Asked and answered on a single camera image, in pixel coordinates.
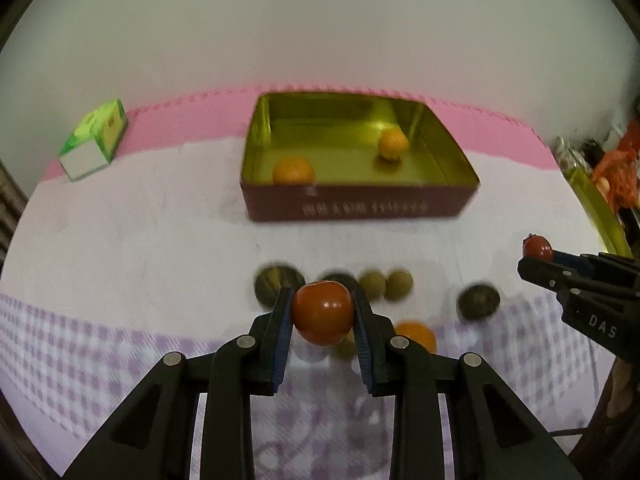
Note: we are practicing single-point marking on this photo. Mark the red metal tin box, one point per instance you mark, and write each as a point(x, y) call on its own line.
point(350, 205)

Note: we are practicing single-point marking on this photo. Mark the purple checkered tablecloth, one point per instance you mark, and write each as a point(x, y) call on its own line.
point(150, 270)

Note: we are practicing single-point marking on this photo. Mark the crumpled packaging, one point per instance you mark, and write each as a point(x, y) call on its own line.
point(575, 152)

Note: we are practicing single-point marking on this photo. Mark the person's right forearm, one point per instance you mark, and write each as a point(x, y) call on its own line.
point(617, 390)

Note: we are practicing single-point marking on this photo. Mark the pink striped cloth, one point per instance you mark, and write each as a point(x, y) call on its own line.
point(200, 115)

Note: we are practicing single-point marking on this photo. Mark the green longan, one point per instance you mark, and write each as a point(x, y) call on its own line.
point(346, 349)
point(372, 285)
point(399, 285)

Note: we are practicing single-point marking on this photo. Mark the dark wrinkled round fruit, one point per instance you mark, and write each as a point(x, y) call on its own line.
point(342, 278)
point(478, 301)
point(270, 285)

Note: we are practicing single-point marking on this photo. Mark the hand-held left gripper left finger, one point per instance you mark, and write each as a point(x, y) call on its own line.
point(282, 345)

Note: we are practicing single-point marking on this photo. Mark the small oval orange mandarin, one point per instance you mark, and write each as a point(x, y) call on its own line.
point(393, 144)

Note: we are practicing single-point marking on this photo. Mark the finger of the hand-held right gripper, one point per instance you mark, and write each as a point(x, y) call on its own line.
point(575, 260)
point(550, 272)

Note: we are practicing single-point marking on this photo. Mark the green tissue box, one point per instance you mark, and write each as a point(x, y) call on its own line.
point(95, 145)

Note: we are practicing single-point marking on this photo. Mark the beige curtain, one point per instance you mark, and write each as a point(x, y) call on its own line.
point(10, 210)

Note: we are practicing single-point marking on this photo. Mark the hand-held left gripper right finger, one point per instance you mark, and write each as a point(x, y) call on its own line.
point(364, 355)

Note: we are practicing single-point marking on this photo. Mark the large orange mandarin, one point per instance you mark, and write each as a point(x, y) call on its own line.
point(417, 335)
point(294, 170)

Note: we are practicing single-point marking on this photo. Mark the gold tin lid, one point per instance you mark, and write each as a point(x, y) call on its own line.
point(597, 205)

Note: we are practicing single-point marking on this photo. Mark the orange plastic bag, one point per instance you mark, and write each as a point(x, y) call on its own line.
point(620, 170)

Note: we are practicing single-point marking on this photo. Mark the small red tomato with stem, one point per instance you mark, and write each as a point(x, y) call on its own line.
point(537, 247)

